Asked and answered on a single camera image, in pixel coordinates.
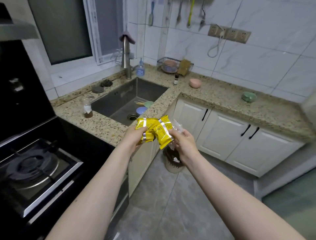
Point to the hanging yellow utensil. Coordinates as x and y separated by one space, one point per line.
190 14

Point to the range hood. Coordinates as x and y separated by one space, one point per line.
14 29

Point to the blue bowl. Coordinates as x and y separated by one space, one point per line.
141 110

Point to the steel kitchen faucet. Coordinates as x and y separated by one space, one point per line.
126 56

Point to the person's right hand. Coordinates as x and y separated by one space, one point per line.
187 150

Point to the white cabinet door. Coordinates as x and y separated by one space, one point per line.
222 136
190 118
139 165
266 153

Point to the person's right forearm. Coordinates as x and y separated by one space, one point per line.
229 200

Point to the yellow snack packet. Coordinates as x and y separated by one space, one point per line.
146 124
163 133

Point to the green ceramic bowl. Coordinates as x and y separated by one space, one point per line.
248 97

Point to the pink bowl with purple rim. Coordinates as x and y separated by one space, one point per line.
169 66

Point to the round trash bin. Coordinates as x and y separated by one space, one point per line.
172 163

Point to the person's left hand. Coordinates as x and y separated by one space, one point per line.
129 139

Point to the stainless steel sink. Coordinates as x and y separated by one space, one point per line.
126 99

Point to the grey sink strainer lid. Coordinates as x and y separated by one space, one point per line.
97 89

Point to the clear plastic wrapper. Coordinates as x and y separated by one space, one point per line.
178 126

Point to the small brown bottle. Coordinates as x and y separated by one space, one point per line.
176 80

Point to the person's right thumb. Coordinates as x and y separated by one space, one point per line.
174 133

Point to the person's left thumb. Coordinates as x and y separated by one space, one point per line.
141 130

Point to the blue dish soap bottle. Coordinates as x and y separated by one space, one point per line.
140 69

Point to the glass jar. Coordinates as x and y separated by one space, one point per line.
87 110

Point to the grey wall socket strip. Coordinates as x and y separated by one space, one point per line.
234 34

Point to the wooden chopsticks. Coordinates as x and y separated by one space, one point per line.
139 102

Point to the person's left forearm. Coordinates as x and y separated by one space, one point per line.
98 195

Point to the hanging metal tongs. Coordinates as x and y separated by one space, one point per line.
203 18

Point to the small green bowl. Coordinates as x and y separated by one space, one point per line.
149 104

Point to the steel wool scrubber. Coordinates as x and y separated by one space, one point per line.
106 83

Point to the hanging grey brush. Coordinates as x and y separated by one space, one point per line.
151 14

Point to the hanging metal spatula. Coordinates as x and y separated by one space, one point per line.
179 14

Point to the white framed window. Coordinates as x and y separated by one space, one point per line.
64 29

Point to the yellow sponge holder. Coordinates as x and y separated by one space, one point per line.
184 67

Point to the black gas stove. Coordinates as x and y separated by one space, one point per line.
32 163

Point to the sink drain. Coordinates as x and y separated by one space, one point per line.
132 117

